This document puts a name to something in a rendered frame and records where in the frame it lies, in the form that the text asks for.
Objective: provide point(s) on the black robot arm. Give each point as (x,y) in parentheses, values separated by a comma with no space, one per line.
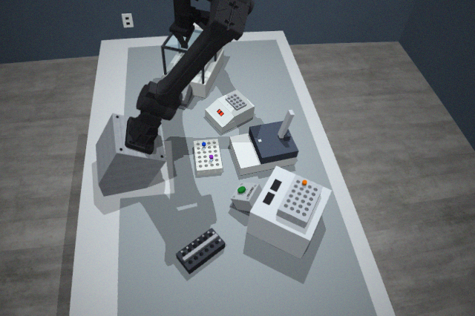
(162,99)

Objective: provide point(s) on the grey bench mat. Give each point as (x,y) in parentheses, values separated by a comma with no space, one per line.
(248,277)

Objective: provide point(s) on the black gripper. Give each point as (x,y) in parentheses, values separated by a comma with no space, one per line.
(178,32)

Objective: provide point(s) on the white block with round holes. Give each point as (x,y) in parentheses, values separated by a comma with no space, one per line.
(229,111)

